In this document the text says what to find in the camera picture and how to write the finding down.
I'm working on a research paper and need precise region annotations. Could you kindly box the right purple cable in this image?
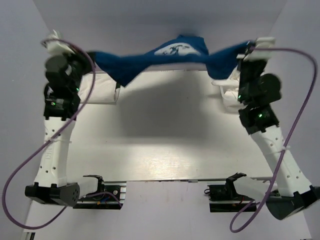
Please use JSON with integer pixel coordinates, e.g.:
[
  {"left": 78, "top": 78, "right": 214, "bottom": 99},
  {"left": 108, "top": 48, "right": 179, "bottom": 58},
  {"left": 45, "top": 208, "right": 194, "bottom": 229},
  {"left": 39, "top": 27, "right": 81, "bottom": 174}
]
[{"left": 229, "top": 46, "right": 317, "bottom": 233}]

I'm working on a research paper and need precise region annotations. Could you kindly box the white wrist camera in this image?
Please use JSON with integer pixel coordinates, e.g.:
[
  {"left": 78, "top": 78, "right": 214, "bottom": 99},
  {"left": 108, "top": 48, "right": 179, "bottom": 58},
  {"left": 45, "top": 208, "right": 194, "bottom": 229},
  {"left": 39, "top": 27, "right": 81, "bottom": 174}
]
[
  {"left": 41, "top": 30, "right": 75, "bottom": 56},
  {"left": 236, "top": 37, "right": 276, "bottom": 62}
]

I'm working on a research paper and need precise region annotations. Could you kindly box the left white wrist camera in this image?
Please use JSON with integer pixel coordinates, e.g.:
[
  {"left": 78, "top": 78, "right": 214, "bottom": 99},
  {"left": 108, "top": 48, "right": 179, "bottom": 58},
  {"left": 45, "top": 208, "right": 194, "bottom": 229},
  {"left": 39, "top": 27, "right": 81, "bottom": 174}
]
[{"left": 41, "top": 30, "right": 75, "bottom": 56}]

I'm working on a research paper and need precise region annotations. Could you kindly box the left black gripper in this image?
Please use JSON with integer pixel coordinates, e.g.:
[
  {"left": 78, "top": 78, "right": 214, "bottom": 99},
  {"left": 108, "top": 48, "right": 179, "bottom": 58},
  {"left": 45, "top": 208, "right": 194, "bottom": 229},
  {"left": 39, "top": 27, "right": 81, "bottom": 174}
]
[{"left": 63, "top": 46, "right": 98, "bottom": 93}]

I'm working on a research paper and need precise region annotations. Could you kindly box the white plastic basket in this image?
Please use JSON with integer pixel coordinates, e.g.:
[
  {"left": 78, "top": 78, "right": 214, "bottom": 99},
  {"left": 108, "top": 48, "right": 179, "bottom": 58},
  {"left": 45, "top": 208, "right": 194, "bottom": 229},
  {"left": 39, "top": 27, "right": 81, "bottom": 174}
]
[{"left": 219, "top": 86, "right": 243, "bottom": 109}]

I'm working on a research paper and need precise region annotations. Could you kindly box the white t-shirt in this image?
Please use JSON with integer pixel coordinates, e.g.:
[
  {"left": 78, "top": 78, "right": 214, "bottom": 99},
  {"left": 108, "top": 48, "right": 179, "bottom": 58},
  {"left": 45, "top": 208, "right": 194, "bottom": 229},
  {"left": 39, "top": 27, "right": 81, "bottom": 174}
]
[
  {"left": 212, "top": 68, "right": 240, "bottom": 88},
  {"left": 78, "top": 73, "right": 121, "bottom": 104}
]

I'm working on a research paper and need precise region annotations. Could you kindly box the blue t-shirt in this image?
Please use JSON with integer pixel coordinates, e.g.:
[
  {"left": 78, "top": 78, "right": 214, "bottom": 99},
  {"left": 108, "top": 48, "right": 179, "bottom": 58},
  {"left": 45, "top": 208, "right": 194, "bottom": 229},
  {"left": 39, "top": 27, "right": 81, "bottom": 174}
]
[{"left": 89, "top": 35, "right": 251, "bottom": 87}]

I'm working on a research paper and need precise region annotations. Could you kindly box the folded white t-shirt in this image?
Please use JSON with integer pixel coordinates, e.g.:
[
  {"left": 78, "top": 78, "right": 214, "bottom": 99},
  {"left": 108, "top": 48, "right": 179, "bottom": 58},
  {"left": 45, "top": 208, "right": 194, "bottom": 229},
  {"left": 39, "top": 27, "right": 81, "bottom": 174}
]
[{"left": 78, "top": 73, "right": 121, "bottom": 104}]

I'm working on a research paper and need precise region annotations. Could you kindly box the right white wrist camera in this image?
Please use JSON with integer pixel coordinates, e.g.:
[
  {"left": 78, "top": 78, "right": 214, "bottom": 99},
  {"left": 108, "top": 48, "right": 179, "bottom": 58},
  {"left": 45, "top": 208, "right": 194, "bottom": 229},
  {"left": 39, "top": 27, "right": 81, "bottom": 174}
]
[{"left": 236, "top": 37, "right": 276, "bottom": 62}]

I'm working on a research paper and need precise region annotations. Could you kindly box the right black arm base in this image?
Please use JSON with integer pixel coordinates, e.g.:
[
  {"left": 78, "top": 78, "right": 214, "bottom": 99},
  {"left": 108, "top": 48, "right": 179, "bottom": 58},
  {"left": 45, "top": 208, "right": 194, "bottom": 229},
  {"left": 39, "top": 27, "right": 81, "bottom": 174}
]
[{"left": 204, "top": 184, "right": 252, "bottom": 213}]

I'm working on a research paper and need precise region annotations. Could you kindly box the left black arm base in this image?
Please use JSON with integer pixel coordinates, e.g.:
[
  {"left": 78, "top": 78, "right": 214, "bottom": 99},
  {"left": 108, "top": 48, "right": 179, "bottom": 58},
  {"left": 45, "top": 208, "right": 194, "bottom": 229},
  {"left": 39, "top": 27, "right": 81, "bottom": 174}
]
[{"left": 73, "top": 182, "right": 127, "bottom": 210}]

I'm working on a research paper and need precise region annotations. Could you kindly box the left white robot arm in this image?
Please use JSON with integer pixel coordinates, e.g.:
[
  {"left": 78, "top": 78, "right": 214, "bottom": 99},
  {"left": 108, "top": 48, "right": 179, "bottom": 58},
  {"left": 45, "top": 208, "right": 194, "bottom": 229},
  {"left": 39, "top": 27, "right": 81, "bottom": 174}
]
[{"left": 24, "top": 51, "right": 95, "bottom": 207}]

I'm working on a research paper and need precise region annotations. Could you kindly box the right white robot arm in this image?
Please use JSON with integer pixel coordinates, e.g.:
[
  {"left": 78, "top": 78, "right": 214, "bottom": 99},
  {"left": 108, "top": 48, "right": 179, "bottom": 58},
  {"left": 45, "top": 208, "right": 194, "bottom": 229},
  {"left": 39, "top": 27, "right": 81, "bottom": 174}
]
[{"left": 225, "top": 60, "right": 320, "bottom": 220}]

